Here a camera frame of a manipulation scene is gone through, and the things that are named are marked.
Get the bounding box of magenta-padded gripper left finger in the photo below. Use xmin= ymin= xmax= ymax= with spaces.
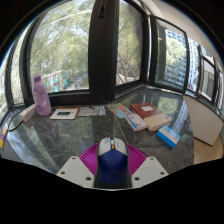
xmin=55 ymin=143 xmax=101 ymax=189

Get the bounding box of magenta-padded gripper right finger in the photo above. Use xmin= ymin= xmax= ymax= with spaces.
xmin=126 ymin=143 xmax=169 ymax=189

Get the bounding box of blue and white computer mouse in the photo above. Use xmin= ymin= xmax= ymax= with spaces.
xmin=96 ymin=137 xmax=129 ymax=186

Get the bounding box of blue and white box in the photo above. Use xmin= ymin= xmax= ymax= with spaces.
xmin=156 ymin=124 xmax=182 ymax=149

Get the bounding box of cream paperback book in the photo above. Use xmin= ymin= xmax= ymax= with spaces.
xmin=143 ymin=112 xmax=173 ymax=133

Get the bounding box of booklet with dark photo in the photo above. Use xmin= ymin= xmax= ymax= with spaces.
xmin=49 ymin=106 xmax=81 ymax=121

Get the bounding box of red hardcover book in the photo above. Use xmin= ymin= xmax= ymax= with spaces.
xmin=129 ymin=102 xmax=165 ymax=120

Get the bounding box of pale printed magazine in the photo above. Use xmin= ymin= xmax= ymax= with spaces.
xmin=77 ymin=105 xmax=106 ymax=117

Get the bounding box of light blue and orange pamphlet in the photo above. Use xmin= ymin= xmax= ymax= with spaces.
xmin=106 ymin=102 xmax=133 ymax=120

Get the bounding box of purple detergent bottle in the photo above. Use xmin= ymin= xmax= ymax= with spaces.
xmin=31 ymin=70 xmax=53 ymax=117

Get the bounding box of black wire stand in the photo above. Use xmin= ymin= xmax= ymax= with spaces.
xmin=7 ymin=109 xmax=25 ymax=132

